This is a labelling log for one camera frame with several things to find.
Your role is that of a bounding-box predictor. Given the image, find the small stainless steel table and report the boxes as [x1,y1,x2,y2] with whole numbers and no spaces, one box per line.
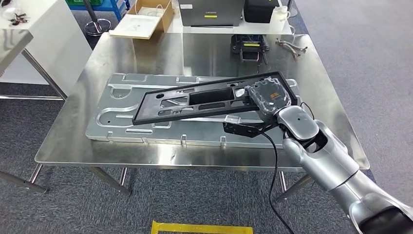
[0,28,68,195]

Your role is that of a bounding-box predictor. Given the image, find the black plastic frame panel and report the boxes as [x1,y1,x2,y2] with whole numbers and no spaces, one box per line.
[131,71,299,127]

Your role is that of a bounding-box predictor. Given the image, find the black camera cable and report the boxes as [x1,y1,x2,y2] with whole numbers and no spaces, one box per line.
[258,130,296,234]

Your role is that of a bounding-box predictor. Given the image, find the black box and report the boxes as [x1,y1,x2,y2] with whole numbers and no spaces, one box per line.
[243,0,281,24]

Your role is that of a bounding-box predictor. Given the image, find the grey machine case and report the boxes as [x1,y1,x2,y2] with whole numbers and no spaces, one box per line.
[177,0,246,27]

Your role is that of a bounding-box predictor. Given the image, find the stamped silver metal panel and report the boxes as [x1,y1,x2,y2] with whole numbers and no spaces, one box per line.
[85,73,303,150]

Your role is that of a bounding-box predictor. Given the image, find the black clamp tool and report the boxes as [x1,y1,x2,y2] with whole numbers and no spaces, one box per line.
[230,33,271,64]

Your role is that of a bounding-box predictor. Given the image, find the open cardboard box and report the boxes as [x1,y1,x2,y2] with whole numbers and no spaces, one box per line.
[109,0,175,40]

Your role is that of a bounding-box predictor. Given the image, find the black post chrome base stanchion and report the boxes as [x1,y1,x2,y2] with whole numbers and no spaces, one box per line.
[83,0,113,37]

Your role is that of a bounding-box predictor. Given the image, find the metal pliers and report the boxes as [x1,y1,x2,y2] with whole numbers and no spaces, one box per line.
[275,38,309,61]

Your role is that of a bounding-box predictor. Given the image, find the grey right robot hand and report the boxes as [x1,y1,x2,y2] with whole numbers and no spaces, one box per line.
[246,77,293,122]

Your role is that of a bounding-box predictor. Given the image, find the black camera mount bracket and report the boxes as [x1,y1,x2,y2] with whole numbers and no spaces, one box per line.
[223,116,282,139]

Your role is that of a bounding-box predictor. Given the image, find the small dark metal parts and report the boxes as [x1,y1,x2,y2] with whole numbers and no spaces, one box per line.
[8,12,30,26]

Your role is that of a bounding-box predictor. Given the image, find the stainless steel workbench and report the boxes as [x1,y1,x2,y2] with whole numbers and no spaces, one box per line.
[34,31,371,205]

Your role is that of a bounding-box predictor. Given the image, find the white cabinet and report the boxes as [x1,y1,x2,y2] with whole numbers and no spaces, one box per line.
[0,0,93,86]

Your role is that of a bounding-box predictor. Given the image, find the white table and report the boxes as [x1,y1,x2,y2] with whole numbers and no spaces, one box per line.
[165,0,293,36]

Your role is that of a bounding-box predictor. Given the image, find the white plastic bottle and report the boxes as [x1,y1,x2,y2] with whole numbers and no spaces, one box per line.
[268,5,292,34]

